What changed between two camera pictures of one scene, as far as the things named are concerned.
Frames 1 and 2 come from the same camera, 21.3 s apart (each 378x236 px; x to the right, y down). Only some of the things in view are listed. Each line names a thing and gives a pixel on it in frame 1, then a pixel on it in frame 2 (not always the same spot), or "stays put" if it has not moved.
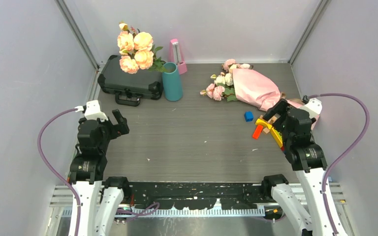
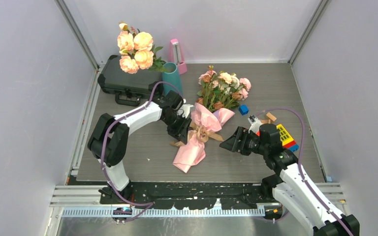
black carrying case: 129,88 stays put
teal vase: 172,82 stays put
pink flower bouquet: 236,83 → 217,92
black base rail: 204,195 stays put
